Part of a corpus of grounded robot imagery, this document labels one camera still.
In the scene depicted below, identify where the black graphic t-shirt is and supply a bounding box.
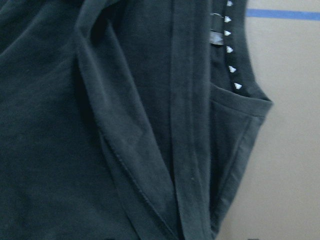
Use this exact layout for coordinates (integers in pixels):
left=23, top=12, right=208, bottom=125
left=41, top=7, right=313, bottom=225
left=0, top=0, right=273, bottom=240

